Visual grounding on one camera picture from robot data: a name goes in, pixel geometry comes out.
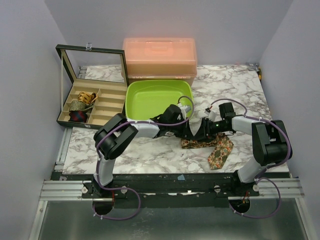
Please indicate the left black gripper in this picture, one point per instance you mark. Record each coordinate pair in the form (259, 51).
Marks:
(186, 132)

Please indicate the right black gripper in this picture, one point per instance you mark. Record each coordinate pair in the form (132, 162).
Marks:
(204, 128)

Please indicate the floral patterned tie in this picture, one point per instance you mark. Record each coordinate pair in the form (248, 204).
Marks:
(222, 148)

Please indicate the green plastic tray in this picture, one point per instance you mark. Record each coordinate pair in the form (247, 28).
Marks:
(149, 98)

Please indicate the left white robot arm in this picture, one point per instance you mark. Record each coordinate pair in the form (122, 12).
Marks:
(114, 137)

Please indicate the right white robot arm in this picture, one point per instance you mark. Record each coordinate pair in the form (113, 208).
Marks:
(270, 143)

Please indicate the yellow clamp at corner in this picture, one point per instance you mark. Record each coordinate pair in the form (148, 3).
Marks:
(259, 73)

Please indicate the orange translucent storage box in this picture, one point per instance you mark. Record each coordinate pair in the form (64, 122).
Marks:
(160, 58)

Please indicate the yellow rolled tie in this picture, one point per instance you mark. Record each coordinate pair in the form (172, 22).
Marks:
(87, 98)

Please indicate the black tie organizer case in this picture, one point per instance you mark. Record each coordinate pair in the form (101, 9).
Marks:
(93, 70)

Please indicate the red navy rolled tie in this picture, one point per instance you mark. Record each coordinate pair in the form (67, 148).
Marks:
(78, 116)

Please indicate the grey-green rolled tie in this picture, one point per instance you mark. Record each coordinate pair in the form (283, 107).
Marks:
(77, 105)

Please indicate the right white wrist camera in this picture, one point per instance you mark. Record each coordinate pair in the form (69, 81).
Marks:
(211, 115)

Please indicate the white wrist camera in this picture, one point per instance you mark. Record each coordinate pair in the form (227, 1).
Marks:
(185, 109)
(211, 115)

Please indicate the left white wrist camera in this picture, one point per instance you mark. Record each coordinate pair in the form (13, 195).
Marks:
(185, 109)

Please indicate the black mounting base rail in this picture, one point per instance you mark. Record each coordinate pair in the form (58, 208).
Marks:
(137, 191)

